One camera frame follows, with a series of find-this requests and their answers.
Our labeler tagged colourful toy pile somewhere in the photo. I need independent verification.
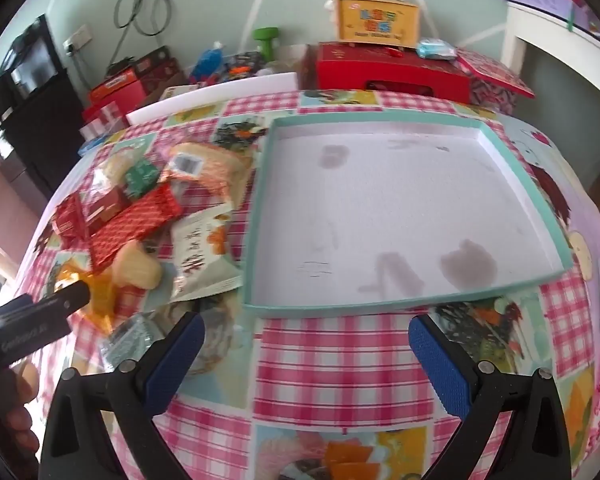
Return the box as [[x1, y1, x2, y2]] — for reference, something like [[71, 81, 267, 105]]
[[225, 52, 266, 81]]

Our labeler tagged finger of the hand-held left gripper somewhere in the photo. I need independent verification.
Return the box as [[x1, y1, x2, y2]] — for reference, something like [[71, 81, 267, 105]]
[[55, 280, 92, 315]]

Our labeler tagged plain red box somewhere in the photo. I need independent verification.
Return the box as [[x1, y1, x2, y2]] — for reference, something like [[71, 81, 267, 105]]
[[82, 80, 148, 121]]

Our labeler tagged black cable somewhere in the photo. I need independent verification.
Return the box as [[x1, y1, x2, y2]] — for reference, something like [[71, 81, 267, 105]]
[[107, 0, 173, 78]]

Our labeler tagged shiny dark red snack packet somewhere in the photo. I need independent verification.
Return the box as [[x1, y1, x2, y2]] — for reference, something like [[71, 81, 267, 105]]
[[50, 192, 88, 251]]

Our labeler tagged green dumbbell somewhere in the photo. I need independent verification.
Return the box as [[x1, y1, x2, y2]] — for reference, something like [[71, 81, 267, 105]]
[[252, 27, 281, 61]]

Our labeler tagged peach snack packet with barcode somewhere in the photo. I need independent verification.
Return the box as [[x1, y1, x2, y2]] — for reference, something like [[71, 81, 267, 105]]
[[160, 141, 253, 206]]

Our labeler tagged brown wooden cabinet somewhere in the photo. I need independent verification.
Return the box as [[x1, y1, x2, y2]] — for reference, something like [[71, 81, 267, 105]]
[[0, 130, 48, 256]]

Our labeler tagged dark red box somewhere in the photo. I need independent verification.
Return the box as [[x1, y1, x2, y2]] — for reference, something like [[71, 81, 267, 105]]
[[130, 46, 183, 91]]

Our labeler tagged brown cardboard box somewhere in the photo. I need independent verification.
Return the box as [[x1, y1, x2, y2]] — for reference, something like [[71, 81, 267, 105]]
[[147, 45, 317, 101]]

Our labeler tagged small red snack box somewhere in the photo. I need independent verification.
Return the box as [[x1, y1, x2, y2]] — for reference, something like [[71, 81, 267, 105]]
[[82, 185, 131, 233]]

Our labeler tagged black cabinet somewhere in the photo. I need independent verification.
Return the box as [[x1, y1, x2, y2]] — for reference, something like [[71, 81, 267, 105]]
[[0, 67, 88, 201]]

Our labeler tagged flat orange box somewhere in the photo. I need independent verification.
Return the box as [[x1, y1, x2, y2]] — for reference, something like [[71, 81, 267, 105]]
[[89, 71, 141, 103]]

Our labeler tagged orange transparent snack packet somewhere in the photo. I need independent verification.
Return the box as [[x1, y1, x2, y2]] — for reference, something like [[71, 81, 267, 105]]
[[55, 260, 126, 333]]

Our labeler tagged white table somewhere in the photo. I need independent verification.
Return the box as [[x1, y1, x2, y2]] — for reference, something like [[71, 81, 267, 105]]
[[500, 0, 600, 126]]

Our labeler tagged grey green snack packet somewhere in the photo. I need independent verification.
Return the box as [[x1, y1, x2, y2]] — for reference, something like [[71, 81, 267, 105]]
[[100, 312, 168, 373]]

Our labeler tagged person's left hand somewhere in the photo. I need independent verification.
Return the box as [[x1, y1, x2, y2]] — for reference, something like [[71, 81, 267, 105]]
[[0, 360, 41, 466]]

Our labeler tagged white wall socket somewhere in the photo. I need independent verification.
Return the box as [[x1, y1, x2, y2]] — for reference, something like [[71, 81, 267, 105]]
[[62, 26, 92, 55]]

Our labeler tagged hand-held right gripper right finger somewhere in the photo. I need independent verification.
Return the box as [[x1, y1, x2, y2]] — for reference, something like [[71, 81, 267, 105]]
[[408, 314, 573, 480]]

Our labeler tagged clear bun orange label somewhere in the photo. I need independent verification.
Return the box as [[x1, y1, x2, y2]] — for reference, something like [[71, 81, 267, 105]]
[[92, 152, 136, 191]]

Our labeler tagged blue bottle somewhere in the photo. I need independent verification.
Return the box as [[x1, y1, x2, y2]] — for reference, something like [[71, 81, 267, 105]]
[[192, 44, 227, 81]]

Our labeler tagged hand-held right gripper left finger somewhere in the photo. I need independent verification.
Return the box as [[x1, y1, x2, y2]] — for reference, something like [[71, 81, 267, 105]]
[[40, 311, 206, 480]]

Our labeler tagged clear yellow bun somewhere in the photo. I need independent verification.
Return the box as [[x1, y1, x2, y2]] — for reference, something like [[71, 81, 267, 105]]
[[112, 240, 165, 291]]

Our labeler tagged white foam board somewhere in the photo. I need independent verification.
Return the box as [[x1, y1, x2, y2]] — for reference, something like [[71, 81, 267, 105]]
[[126, 72, 298, 125]]

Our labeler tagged black kitchen appliance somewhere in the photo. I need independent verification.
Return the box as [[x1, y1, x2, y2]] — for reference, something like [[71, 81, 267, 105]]
[[0, 15, 63, 126]]

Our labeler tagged long red patterned snack packet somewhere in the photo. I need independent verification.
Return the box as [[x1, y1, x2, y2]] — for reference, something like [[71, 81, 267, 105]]
[[87, 182, 183, 276]]

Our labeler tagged red patterned box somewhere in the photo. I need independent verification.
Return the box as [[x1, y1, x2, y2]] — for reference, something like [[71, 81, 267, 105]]
[[455, 50, 536, 116]]

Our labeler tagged large red gift box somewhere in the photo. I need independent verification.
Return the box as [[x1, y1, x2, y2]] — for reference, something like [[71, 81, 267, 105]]
[[314, 42, 473, 106]]

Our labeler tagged shallow teal cardboard tray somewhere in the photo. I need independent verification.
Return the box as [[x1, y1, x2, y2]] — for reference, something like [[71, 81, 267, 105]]
[[240, 112, 576, 318]]

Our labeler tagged light blue packet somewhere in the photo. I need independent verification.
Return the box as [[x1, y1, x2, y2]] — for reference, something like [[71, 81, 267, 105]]
[[416, 37, 458, 62]]

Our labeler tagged yellow carry box with handle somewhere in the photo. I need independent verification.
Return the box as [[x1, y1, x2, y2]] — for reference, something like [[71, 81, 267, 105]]
[[330, 0, 421, 46]]

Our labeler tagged cartoon printed white cloth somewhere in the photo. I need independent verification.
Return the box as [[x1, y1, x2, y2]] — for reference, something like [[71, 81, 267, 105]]
[[495, 110, 600, 461]]

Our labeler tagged white green snack packet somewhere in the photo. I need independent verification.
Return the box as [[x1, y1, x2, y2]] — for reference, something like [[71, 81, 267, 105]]
[[169, 202, 245, 303]]

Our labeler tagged small red white checked box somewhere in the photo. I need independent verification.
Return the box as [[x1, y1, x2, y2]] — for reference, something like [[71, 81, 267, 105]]
[[80, 102, 126, 141]]

